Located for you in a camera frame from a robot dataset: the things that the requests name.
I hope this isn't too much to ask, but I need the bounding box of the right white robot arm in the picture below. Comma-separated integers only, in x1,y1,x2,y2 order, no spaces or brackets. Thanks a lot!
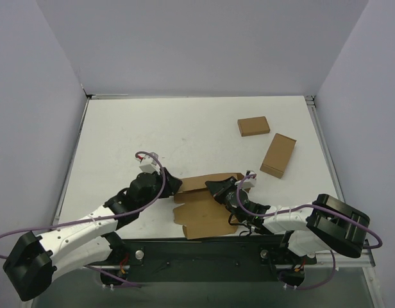
205,172,370,259

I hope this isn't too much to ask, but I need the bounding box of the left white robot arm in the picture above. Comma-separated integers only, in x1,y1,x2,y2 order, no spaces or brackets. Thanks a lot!
3,168,182,302

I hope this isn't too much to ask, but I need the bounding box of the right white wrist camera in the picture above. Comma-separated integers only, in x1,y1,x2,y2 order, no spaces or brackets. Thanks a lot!
239,170,257,191

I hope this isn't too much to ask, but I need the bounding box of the long folded cardboard box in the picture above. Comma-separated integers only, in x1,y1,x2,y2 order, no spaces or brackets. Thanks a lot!
260,133,297,178

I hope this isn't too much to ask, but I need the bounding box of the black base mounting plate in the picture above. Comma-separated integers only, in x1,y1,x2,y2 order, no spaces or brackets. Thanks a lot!
95,235,317,284

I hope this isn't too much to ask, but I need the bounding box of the small folded cardboard box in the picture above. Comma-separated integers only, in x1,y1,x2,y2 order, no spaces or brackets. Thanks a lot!
237,116,270,137

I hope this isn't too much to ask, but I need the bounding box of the aluminium table frame rail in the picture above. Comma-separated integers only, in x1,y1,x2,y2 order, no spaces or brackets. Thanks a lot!
315,250,376,268

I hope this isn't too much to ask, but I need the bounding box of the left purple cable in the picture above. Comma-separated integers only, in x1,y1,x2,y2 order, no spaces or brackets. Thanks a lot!
0,150,168,260

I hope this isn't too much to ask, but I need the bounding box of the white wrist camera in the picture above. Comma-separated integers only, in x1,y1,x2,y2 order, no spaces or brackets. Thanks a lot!
135,152,160,174
239,170,257,191

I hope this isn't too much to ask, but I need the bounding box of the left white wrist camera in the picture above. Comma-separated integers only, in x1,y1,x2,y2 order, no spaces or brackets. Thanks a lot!
135,152,160,174

